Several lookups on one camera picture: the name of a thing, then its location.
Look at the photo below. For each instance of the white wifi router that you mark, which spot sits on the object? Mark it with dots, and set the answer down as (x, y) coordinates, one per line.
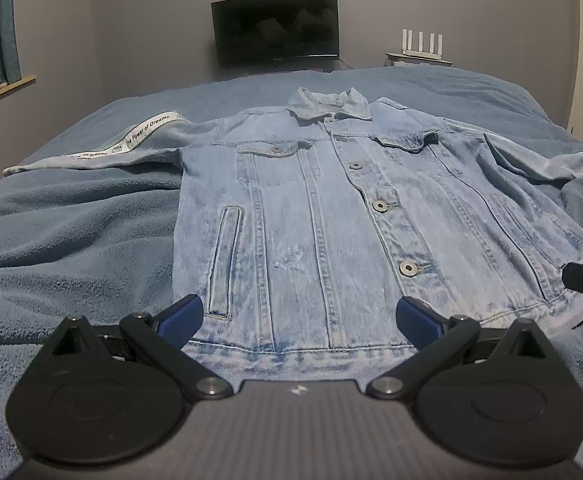
(420, 45)

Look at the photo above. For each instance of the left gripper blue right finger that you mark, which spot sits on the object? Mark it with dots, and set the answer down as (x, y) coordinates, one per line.
(440, 343)

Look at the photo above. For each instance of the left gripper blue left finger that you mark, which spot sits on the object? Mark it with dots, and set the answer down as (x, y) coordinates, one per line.
(157, 341)

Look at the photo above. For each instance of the light blue denim jacket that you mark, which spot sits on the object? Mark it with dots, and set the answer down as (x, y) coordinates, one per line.
(302, 225)

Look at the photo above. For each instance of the small shelf under router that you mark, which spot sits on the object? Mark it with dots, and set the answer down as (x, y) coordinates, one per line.
(399, 59)

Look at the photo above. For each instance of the black monitor screen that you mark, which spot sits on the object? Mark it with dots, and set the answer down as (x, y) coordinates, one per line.
(262, 32)

